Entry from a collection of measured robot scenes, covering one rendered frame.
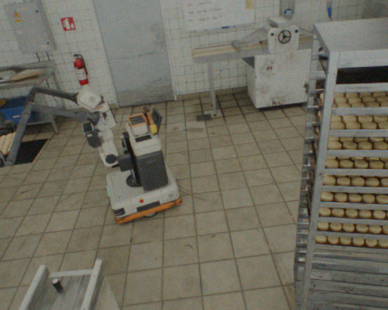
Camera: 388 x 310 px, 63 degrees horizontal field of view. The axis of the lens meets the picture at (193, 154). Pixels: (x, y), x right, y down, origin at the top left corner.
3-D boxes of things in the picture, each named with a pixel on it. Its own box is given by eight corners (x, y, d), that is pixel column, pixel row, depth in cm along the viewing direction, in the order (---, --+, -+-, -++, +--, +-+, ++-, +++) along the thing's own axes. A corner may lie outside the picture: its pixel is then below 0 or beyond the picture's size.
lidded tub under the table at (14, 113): (4, 124, 500) (-3, 110, 486) (16, 113, 539) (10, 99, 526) (29, 121, 500) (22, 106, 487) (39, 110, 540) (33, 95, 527)
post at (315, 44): (293, 272, 229) (313, 24, 140) (293, 268, 232) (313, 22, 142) (297, 272, 229) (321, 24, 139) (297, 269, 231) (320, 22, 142)
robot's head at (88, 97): (100, 92, 279) (85, 82, 271) (103, 99, 262) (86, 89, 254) (92, 104, 282) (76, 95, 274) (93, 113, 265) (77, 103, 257)
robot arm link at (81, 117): (23, 101, 227) (24, 98, 236) (21, 119, 230) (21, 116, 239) (87, 113, 248) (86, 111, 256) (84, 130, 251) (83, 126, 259)
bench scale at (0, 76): (-11, 84, 468) (-14, 79, 464) (-3, 78, 495) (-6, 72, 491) (10, 81, 471) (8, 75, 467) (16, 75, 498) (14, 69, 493)
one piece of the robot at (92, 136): (103, 132, 301) (97, 112, 290) (106, 145, 279) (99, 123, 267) (86, 137, 298) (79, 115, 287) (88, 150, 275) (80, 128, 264)
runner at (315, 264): (294, 265, 221) (294, 263, 220) (294, 262, 224) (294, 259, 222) (396, 275, 207) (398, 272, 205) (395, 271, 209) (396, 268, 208)
